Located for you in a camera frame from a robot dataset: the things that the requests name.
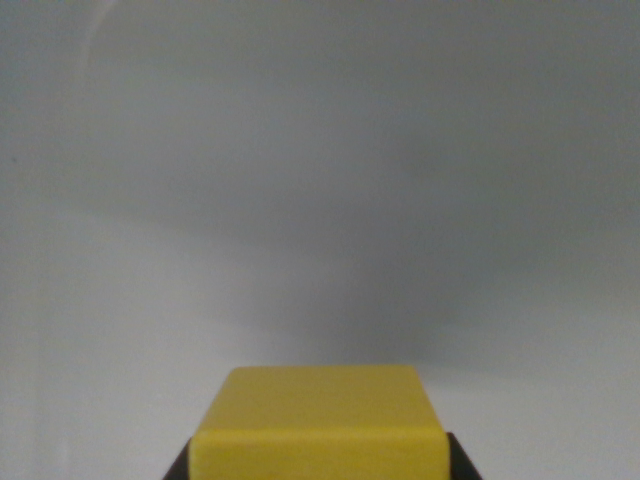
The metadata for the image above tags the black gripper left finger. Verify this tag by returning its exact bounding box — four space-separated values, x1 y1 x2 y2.
161 435 193 480

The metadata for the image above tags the white plastic bin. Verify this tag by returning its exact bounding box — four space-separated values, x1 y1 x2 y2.
0 0 640 480

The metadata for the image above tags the yellow wooden cube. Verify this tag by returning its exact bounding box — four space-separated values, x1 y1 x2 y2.
188 364 449 480

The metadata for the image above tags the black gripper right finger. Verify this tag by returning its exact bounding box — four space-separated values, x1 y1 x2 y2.
444 431 484 480

